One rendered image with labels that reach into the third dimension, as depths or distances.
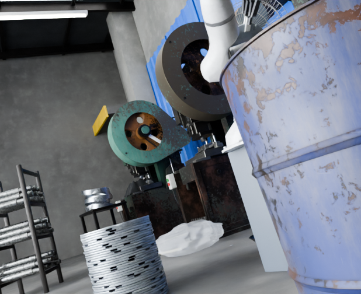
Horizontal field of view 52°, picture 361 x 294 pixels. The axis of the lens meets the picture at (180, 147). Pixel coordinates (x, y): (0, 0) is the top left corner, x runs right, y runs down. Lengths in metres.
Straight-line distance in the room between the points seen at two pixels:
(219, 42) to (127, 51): 5.90
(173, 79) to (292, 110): 2.47
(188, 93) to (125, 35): 4.58
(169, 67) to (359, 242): 2.58
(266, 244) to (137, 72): 5.95
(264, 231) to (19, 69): 7.63
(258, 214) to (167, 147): 3.34
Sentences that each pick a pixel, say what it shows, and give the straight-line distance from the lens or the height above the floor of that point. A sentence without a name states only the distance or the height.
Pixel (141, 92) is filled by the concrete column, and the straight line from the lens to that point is 6.91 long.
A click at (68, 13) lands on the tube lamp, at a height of 3.05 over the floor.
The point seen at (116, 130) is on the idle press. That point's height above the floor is 1.40.
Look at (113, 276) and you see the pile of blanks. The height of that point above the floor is 0.13.
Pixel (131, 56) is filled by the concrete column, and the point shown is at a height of 3.26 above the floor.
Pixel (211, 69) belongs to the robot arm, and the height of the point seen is 0.77.
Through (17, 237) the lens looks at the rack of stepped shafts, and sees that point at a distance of 3.01.
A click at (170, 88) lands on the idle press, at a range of 2.87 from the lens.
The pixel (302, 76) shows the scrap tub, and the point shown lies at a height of 0.41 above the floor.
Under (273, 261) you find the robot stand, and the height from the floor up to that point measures 0.04.
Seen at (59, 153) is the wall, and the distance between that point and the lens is 7.97.
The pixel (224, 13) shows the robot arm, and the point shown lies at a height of 0.88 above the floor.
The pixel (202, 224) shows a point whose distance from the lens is 2.52.
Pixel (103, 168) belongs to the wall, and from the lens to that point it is 8.02.
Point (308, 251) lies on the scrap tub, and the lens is 0.51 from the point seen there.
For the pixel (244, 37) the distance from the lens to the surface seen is 1.88.
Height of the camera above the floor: 0.30
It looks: 9 degrees up
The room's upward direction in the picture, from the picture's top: 16 degrees counter-clockwise
